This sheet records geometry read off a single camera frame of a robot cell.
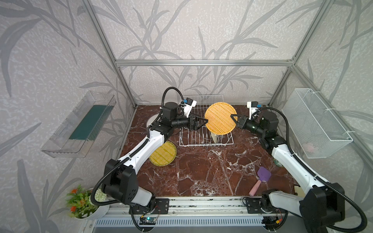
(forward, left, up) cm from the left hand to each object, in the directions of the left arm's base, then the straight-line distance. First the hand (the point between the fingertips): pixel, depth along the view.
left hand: (203, 120), depth 73 cm
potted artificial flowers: (-36, +53, -14) cm, 65 cm away
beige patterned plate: (-6, +24, -29) cm, 38 cm away
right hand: (+3, -15, 0) cm, 15 cm away
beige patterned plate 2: (+2, -9, -3) cm, 10 cm away
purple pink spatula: (-18, -36, -27) cm, 49 cm away
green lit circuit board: (-40, +27, -31) cm, 57 cm away
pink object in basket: (-11, -53, -7) cm, 55 cm away
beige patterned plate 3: (+2, -9, -21) cm, 23 cm away
